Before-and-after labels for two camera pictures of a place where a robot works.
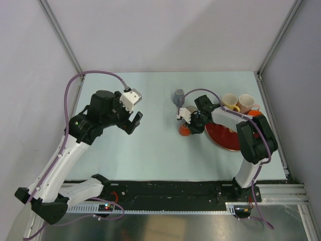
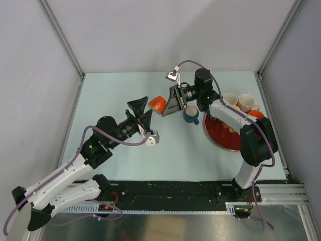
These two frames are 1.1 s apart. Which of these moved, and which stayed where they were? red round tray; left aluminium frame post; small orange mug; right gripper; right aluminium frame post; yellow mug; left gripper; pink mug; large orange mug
Moved: small orange mug; left gripper; right gripper
Stayed: right aluminium frame post; yellow mug; red round tray; large orange mug; pink mug; left aluminium frame post
